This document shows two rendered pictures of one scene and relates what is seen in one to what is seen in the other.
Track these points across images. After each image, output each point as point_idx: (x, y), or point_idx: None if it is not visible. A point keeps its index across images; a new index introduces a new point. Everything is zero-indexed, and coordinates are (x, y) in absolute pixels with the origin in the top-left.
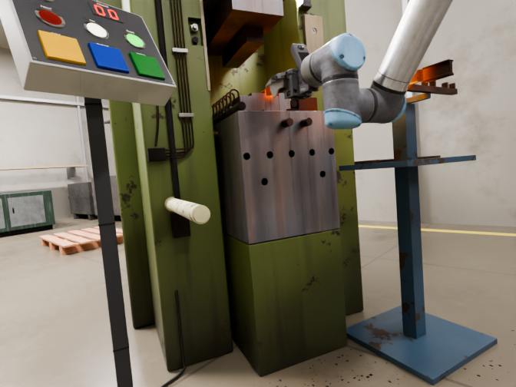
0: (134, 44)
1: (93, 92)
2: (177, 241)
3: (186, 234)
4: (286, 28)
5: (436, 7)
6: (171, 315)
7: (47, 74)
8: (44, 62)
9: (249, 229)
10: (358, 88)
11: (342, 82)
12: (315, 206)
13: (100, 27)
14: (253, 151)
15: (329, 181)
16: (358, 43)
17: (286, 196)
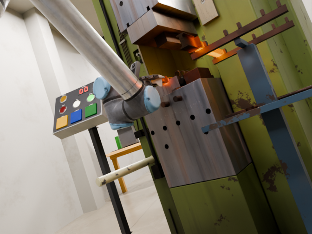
0: (89, 100)
1: (77, 131)
2: (162, 180)
3: (159, 177)
4: None
5: (86, 58)
6: (171, 223)
7: (60, 133)
8: (55, 132)
9: (166, 178)
10: (112, 106)
11: (104, 107)
12: (207, 159)
13: (78, 100)
14: (155, 128)
15: (213, 136)
16: (100, 81)
17: (183, 154)
